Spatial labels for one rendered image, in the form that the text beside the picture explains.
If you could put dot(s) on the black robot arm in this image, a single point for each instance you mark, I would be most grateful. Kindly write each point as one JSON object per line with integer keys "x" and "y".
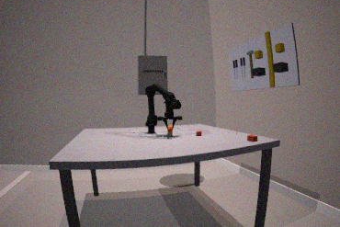
{"x": 170, "y": 103}

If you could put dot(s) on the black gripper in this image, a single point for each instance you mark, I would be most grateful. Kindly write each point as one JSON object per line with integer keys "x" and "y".
{"x": 170, "y": 115}

